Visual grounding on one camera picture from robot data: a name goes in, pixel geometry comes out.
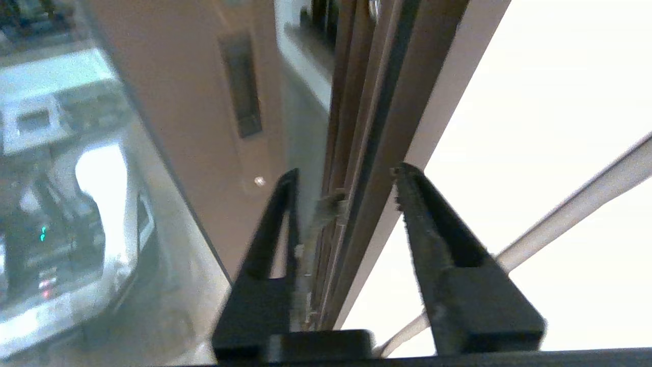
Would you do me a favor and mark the grey stone window sill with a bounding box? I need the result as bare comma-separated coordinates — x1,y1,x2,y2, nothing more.
283,20,334,110

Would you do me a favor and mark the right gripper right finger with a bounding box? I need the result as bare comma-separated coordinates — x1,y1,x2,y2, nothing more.
391,163,547,356

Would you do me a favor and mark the pale wall trim strip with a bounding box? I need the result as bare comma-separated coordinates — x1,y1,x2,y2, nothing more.
377,133,652,357

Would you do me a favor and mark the dark brown door jamb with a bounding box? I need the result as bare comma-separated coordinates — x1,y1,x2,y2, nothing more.
312,0,510,329

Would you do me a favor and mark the recessed metal door handle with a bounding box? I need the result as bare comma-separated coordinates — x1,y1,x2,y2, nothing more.
219,33,263,138

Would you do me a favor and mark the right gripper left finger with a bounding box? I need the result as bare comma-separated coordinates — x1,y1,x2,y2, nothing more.
211,169,301,360

